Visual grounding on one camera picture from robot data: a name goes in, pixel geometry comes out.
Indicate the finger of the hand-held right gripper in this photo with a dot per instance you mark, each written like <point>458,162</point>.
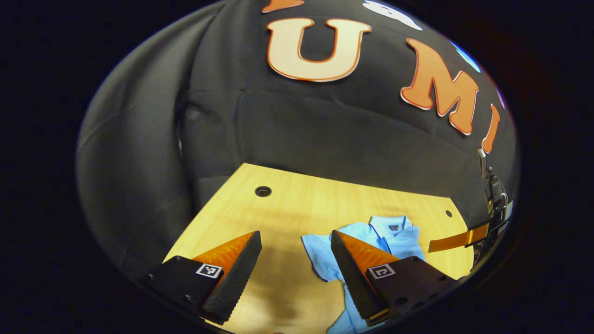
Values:
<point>459,239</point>

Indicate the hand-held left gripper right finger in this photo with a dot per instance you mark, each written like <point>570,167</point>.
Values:
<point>355,283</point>

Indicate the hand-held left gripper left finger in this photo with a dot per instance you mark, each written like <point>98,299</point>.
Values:
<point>236,278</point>

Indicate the light blue T-shirt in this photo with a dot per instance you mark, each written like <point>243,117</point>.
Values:
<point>320,253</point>

